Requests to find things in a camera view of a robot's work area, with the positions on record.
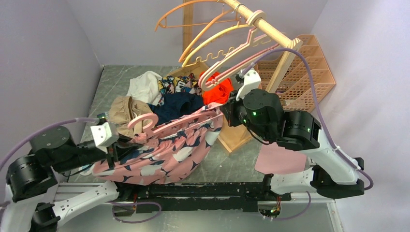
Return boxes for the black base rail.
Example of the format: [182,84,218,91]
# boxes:
[115,182,291,212]

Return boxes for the rear orange hanger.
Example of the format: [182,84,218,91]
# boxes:
[154,0,225,33]

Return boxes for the pink clipboard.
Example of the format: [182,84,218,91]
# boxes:
[254,143,307,174]

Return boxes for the wooden clothes rack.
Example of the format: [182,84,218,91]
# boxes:
[166,0,303,153]

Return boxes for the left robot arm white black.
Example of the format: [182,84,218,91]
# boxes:
[0,124,139,232]

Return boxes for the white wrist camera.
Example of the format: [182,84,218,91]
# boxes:
[90,122,119,147]
[235,68,261,101]

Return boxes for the front orange hanger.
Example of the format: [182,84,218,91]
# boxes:
[178,11,238,62]

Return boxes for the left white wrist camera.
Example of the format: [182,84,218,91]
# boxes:
[90,122,119,147]

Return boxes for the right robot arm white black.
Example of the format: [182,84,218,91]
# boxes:
[220,88,365,200]

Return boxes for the peach plastic file organizer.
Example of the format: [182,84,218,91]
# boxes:
[255,34,336,112]

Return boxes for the navy blue shorts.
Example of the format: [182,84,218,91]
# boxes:
[148,92,204,126]

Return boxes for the orange hanger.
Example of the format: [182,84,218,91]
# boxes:
[154,0,225,33]
[178,11,238,62]

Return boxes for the yellow black patterned garment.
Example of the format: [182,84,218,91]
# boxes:
[157,73,202,97]

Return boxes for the pink patterned shorts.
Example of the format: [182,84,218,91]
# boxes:
[92,102,223,186]

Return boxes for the white garment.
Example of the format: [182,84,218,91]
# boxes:
[127,71,162,105]

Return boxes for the beige shorts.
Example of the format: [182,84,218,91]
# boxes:
[108,96,152,139]

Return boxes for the orange shorts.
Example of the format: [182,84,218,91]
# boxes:
[202,78,234,105]

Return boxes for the yellow hanger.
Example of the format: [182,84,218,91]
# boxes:
[181,24,249,67]

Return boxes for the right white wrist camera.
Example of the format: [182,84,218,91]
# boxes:
[235,68,261,101]

